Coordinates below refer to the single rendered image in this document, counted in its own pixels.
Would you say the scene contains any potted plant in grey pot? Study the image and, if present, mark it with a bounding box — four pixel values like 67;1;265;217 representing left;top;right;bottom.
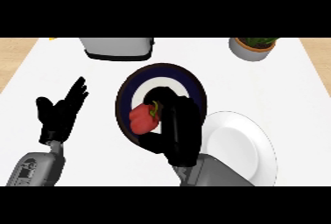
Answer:
228;38;281;62

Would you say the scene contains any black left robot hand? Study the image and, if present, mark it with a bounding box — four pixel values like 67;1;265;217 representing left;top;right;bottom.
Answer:
36;76;91;146

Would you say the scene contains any white plate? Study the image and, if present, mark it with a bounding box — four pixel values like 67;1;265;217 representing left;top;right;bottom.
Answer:
200;110;280;187

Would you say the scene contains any red bell pepper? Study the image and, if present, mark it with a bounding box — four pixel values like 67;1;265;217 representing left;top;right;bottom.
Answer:
129;101;162;136

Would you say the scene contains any dark blue rimmed plate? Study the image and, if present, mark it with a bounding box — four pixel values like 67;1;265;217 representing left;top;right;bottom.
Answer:
114;62;209;147

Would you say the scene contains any silver toaster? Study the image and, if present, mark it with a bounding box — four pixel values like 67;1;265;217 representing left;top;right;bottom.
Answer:
78;38;156;62

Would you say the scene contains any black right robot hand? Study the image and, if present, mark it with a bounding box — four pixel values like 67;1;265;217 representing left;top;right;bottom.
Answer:
140;87;203;168

